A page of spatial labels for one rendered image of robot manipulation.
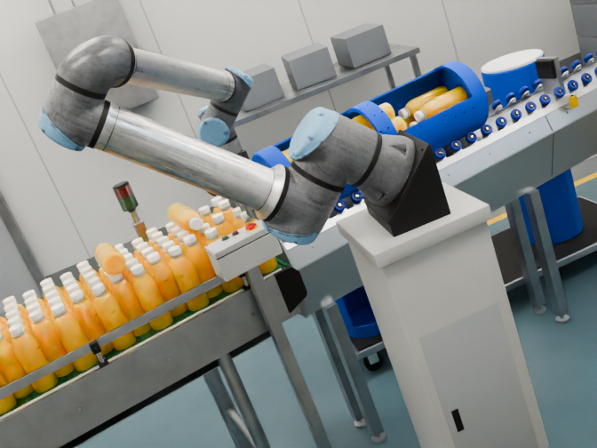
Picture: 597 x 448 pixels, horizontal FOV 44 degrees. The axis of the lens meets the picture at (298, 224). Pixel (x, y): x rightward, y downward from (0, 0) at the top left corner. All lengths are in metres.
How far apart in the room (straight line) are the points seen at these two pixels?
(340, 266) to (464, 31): 4.16
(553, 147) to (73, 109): 2.00
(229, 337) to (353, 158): 0.85
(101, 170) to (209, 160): 4.23
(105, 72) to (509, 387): 1.32
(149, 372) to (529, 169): 1.66
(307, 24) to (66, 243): 2.59
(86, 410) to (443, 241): 1.19
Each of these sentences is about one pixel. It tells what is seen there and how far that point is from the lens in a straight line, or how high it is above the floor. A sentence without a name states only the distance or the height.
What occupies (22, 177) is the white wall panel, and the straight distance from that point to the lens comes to 6.01.
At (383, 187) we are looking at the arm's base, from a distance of 1.84.
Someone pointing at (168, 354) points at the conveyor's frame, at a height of 0.83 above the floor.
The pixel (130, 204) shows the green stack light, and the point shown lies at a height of 1.18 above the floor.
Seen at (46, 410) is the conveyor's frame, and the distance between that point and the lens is 2.35.
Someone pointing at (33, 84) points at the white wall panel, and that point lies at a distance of 5.90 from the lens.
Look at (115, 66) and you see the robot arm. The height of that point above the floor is 1.72.
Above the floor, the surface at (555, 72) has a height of 1.02.
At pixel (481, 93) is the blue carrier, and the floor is 1.11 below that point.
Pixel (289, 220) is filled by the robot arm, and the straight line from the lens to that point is 1.83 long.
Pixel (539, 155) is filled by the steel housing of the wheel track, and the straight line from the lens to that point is 3.07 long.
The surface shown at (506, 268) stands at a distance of 3.61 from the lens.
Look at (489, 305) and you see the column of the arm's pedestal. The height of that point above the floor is 0.83.
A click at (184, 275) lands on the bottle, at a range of 2.33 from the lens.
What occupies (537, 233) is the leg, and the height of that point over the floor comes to 0.44.
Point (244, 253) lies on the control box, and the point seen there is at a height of 1.06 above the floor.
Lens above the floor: 1.83
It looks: 20 degrees down
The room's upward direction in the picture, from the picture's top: 21 degrees counter-clockwise
